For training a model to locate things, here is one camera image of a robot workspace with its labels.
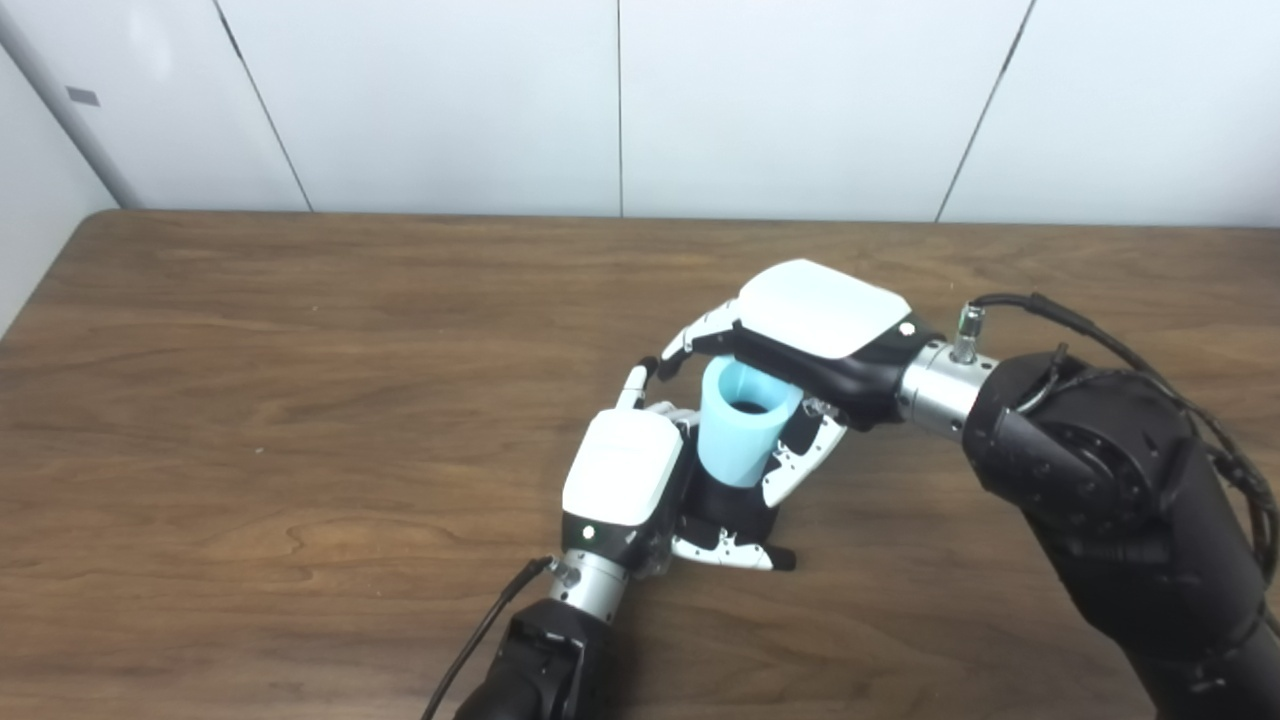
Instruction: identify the black and white right hand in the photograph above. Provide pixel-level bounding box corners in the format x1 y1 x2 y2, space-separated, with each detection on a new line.
654 258 947 510

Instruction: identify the black and white left hand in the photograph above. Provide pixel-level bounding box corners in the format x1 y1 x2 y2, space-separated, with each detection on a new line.
559 356 799 582

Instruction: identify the black flared nozzle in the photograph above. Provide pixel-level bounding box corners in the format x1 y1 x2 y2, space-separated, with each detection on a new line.
684 398 783 547

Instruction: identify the light-blue hose piece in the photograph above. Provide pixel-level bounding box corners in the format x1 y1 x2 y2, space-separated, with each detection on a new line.
697 356 805 490

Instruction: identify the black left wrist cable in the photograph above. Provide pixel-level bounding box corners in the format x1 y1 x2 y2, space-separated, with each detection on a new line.
419 555 582 720

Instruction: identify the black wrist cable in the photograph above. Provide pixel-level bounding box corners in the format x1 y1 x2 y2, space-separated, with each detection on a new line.
949 291 1280 593
419 555 582 720

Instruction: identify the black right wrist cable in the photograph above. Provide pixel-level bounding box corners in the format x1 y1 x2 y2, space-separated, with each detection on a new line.
949 291 1280 593

